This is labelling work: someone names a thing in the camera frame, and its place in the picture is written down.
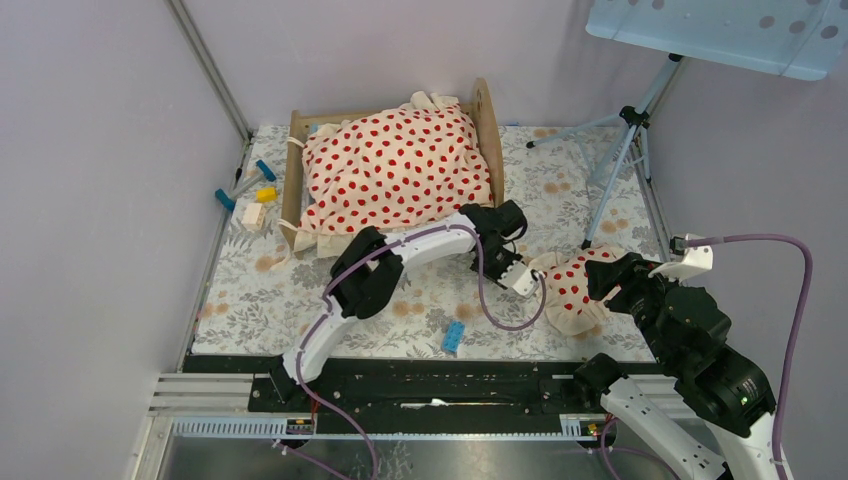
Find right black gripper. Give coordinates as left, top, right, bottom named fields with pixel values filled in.
left=581, top=248, right=683, bottom=367

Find large strawberry print cushion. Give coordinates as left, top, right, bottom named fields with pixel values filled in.
left=293, top=91, right=495, bottom=260

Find wooden pet bed frame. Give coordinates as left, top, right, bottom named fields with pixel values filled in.
left=278, top=77, right=506, bottom=252

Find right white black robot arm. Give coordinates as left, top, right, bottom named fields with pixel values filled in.
left=573, top=253, right=792, bottom=479

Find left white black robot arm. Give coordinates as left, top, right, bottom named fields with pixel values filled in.
left=269, top=201, right=545, bottom=411

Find small strawberry print pillow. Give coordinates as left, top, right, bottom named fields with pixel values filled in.
left=530, top=245, right=625, bottom=337

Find floral table mat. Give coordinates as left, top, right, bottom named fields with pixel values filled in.
left=191, top=126, right=649, bottom=361

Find blue toy brick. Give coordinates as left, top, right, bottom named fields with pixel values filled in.
left=441, top=321, right=465, bottom=356

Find grey tripod stand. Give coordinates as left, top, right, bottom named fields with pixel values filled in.
left=526, top=53, right=684, bottom=248

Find yellow toy block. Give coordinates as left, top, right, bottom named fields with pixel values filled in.
left=256, top=187, right=278, bottom=204

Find beige wooden toy block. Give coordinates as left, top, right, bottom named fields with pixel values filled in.
left=241, top=202, right=267, bottom=232

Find light blue perforated tray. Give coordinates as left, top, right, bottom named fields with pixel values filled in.
left=586, top=0, right=847, bottom=81

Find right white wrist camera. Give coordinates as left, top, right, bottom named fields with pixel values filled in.
left=648, top=234, right=714, bottom=282

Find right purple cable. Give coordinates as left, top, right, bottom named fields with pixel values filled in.
left=685, top=233, right=814, bottom=480

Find purple cable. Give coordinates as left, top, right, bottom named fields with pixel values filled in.
left=294, top=223, right=549, bottom=480
left=685, top=233, right=814, bottom=480

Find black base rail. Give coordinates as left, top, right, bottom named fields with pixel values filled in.
left=183, top=355, right=604, bottom=437

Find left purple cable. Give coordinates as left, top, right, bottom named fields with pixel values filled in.
left=294, top=223, right=549, bottom=480

